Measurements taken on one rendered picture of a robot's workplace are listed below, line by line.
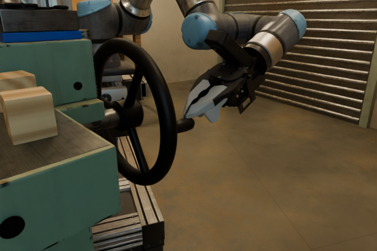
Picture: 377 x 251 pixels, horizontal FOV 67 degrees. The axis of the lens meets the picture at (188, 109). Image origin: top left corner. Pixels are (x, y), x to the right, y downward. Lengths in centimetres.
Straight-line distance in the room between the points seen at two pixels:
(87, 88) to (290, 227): 132
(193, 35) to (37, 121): 42
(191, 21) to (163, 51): 373
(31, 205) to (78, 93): 26
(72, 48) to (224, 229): 124
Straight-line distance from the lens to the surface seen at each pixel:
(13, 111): 24
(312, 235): 159
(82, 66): 45
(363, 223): 177
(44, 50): 43
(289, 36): 65
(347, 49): 312
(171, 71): 445
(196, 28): 60
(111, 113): 54
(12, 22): 43
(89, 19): 104
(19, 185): 20
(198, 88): 54
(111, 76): 103
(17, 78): 34
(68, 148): 23
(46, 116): 25
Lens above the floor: 99
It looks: 18 degrees down
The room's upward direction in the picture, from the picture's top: straight up
